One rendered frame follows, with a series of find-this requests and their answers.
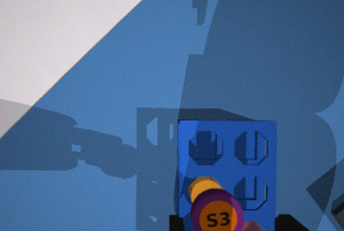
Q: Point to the blue tube rack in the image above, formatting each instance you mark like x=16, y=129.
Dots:
x=210, y=147

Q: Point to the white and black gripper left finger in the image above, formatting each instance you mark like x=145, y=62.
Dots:
x=176, y=223

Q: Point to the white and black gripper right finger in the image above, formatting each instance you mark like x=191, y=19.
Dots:
x=285, y=222

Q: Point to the blue bench mat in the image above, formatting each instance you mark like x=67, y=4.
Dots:
x=99, y=151

